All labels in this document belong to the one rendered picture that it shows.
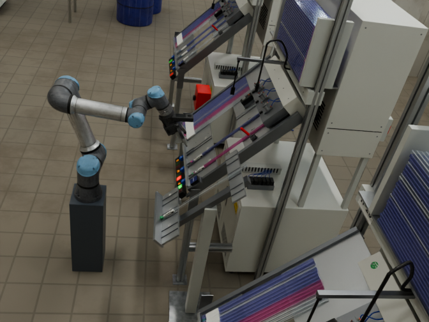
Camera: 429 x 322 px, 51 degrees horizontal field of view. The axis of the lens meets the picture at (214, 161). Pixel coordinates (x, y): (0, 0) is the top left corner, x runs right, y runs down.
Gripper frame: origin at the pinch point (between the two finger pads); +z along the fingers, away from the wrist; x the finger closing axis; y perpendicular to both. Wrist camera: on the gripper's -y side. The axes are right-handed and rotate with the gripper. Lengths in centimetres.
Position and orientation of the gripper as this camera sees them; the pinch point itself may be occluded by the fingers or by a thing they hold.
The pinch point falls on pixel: (187, 138)
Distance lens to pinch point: 249.2
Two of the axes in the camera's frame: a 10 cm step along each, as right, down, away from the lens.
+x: 1.1, 6.0, -7.9
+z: 4.0, 7.1, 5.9
